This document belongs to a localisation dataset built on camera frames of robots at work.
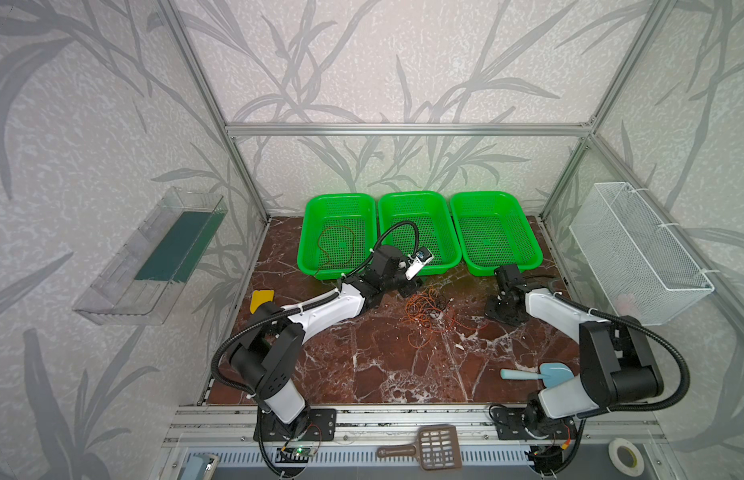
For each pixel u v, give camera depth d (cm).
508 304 68
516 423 72
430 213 119
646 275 60
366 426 75
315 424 72
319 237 115
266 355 45
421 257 73
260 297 96
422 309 94
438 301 95
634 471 68
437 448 71
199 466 64
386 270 66
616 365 44
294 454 71
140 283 63
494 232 116
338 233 115
